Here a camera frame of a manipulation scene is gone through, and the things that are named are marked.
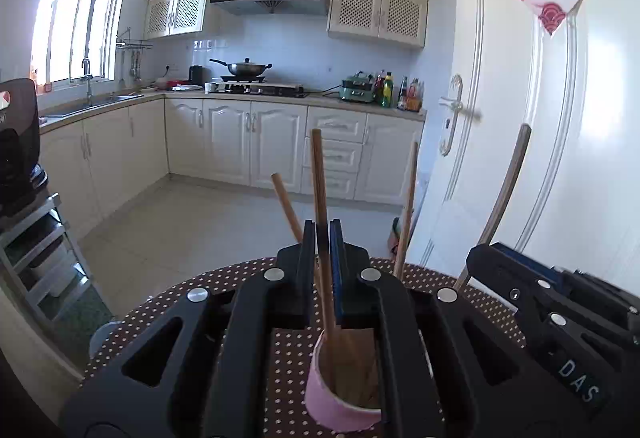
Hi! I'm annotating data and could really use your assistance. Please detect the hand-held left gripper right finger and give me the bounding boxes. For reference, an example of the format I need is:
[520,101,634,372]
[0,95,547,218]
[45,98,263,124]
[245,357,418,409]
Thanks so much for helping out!
[329,218,603,438]

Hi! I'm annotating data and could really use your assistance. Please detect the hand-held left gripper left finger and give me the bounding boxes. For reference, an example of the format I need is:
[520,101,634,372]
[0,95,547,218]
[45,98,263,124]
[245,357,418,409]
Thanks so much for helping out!
[57,219,318,438]

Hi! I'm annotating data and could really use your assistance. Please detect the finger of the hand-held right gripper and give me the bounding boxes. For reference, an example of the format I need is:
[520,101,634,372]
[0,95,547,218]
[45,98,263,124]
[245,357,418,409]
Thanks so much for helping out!
[466,244,572,355]
[492,243,563,281]

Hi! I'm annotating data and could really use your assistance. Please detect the wooden chopstick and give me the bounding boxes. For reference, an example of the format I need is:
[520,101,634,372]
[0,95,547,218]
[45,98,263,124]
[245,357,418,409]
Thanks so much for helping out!
[310,128,348,399]
[270,172,305,244]
[452,123,532,291]
[392,141,420,280]

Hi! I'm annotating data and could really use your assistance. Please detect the pink cup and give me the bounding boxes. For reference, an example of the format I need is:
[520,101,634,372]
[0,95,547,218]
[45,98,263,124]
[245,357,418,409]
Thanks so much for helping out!
[304,329,383,434]

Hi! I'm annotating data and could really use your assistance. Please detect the white cabinet drawer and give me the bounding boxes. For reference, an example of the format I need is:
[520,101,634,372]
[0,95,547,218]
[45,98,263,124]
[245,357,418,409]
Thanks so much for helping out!
[303,138,363,174]
[301,169,358,199]
[305,107,367,142]

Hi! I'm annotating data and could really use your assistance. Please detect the white base cabinets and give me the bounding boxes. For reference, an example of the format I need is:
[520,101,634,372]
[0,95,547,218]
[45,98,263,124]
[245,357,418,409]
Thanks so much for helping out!
[39,97,426,239]

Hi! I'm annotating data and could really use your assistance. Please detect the green electric cooker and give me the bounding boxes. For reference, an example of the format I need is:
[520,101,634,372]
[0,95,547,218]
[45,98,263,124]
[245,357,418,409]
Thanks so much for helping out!
[340,72,375,105]

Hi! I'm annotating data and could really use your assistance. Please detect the gas stove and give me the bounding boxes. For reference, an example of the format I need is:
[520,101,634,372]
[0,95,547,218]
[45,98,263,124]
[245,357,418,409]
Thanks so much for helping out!
[217,77,308,99]

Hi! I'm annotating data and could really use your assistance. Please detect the orange label bottle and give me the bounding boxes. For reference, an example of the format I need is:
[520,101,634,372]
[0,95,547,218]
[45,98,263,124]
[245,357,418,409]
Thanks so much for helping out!
[407,78,425,113]

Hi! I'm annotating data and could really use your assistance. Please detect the metal wok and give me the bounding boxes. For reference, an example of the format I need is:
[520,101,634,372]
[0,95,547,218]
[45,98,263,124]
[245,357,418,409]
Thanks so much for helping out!
[209,58,273,80]

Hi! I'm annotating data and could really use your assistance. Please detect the grey round stool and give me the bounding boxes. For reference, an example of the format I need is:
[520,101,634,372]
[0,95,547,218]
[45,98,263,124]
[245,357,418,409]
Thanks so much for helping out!
[89,320,123,359]

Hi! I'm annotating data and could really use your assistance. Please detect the white door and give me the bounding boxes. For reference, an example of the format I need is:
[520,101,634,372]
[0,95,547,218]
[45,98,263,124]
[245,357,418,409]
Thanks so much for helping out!
[400,0,640,299]

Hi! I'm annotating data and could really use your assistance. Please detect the lattice door cabinet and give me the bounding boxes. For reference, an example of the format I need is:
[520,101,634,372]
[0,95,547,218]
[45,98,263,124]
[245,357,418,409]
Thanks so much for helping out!
[145,0,209,40]
[327,0,428,50]

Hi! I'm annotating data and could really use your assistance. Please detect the metal step ladder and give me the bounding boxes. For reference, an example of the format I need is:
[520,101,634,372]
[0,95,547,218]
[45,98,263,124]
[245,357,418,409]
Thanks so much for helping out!
[0,193,108,319]

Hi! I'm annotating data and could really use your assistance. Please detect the kitchen sink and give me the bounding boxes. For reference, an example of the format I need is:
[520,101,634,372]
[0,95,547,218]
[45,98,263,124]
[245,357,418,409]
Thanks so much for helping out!
[42,93,146,116]

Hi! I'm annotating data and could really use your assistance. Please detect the metal faucet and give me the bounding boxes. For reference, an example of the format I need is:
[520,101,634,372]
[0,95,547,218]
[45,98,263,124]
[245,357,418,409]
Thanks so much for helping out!
[81,58,96,105]

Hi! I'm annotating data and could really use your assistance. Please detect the black air fryer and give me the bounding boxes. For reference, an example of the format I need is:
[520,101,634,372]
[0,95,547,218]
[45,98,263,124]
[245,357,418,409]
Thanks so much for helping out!
[0,78,42,214]

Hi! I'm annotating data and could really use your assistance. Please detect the barred window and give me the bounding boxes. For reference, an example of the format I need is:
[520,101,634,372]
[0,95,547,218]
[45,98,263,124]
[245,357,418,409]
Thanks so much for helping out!
[30,0,131,86]

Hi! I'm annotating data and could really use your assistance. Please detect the metal door handle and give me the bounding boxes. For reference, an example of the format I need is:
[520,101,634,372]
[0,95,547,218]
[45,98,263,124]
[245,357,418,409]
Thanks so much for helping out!
[439,74,483,157]

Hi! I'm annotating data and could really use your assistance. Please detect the metal wall rack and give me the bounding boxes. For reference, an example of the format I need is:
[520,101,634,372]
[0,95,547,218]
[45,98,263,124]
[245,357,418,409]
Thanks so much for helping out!
[116,27,153,51]

